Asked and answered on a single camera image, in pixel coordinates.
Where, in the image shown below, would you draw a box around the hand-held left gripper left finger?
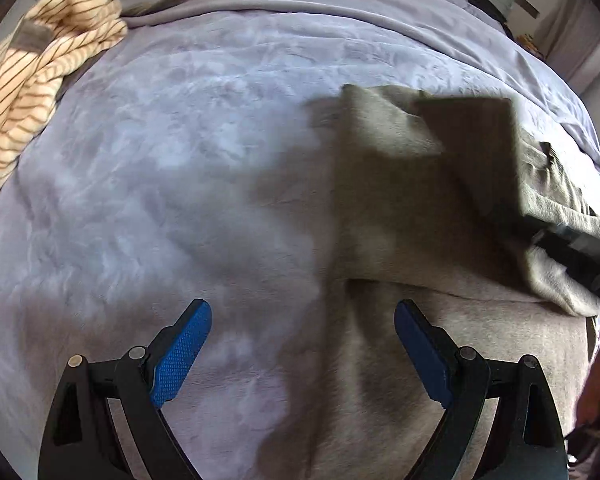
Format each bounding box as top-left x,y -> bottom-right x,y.
37,299 -> 213,480

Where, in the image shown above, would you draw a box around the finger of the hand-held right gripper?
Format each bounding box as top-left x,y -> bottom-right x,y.
531,224 -> 600,307

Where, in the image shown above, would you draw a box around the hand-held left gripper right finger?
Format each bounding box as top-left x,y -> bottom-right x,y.
394,300 -> 568,480

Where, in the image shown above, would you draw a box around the khaki knit sweater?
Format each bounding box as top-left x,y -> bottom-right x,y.
257,84 -> 600,480

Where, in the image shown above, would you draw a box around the black clothes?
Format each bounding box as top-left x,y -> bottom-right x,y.
452,0 -> 513,36

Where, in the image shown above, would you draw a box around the lavender plush blanket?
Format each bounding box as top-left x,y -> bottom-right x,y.
0,0 -> 600,480

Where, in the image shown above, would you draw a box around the cream striped garment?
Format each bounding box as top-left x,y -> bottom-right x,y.
0,0 -> 129,206

